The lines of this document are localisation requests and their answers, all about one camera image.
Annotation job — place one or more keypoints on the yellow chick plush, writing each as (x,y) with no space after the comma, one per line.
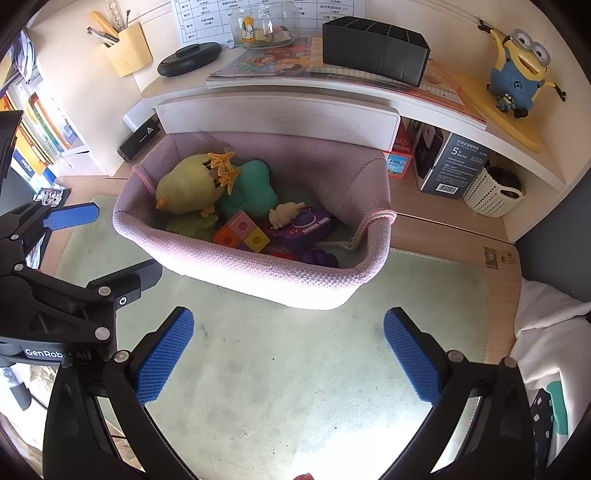
(184,187)

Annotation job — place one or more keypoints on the red box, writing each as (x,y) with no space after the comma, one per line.
(399,159)

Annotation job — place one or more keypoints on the white cloth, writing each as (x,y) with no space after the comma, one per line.
(554,332)

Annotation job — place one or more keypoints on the glass jar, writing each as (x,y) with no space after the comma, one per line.
(265,27)

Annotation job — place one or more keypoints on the yellow board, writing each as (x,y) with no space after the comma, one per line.
(508,129)

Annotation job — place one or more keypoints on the printed timetable paper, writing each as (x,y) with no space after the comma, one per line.
(207,18)

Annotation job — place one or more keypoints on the row of books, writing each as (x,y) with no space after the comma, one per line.
(41,129)

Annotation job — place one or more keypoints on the pink fabric basket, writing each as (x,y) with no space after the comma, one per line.
(277,281)

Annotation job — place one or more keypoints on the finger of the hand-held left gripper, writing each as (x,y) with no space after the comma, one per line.
(74,215)
(138,277)

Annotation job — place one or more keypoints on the white bookshelf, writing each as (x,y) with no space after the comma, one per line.
(83,159)

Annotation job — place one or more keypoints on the white curved shelf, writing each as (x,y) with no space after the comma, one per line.
(531,166)

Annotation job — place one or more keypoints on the black rectangular device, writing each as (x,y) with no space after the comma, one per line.
(138,138)

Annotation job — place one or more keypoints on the green mat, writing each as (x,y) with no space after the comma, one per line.
(277,369)

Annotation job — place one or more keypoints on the black organizer box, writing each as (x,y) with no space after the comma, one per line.
(374,53)

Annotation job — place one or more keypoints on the yellow cartoon figure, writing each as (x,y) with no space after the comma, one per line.
(517,69)

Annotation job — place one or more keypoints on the purple grape toy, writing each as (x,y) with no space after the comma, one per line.
(321,258)

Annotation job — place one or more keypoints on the square code sticker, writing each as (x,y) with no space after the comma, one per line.
(498,257)

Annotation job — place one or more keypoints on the dark blue carton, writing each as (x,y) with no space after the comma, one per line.
(455,168)

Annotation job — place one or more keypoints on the black white carton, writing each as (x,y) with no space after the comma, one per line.
(429,147)

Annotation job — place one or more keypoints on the white drawer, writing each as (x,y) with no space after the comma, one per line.
(277,120)

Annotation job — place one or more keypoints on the black round disc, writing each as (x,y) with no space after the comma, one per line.
(189,59)

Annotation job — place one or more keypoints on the white perforated strip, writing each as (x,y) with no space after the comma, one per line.
(114,11)

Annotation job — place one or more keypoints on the green flower plush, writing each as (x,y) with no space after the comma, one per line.
(251,189)

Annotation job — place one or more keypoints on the small printed cards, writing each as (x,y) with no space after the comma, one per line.
(55,194)

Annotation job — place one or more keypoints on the dark dotted cloth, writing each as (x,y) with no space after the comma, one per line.
(540,424)

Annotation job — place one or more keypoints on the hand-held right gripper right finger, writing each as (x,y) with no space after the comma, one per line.
(411,360)

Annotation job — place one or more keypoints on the white slotted basket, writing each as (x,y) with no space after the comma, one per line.
(485,201)

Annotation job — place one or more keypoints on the colourful block toy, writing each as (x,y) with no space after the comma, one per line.
(240,233)

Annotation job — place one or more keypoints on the colourful picture book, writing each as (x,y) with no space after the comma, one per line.
(268,64)

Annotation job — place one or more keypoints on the purple toy camera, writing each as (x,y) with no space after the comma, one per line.
(309,228)

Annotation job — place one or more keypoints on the yellow pen holder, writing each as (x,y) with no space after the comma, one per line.
(129,53)

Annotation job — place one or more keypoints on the small white figure toy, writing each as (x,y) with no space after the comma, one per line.
(284,214)

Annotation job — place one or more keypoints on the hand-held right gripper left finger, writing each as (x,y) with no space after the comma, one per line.
(166,355)

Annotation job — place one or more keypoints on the green dinosaur toy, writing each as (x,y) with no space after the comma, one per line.
(191,227)

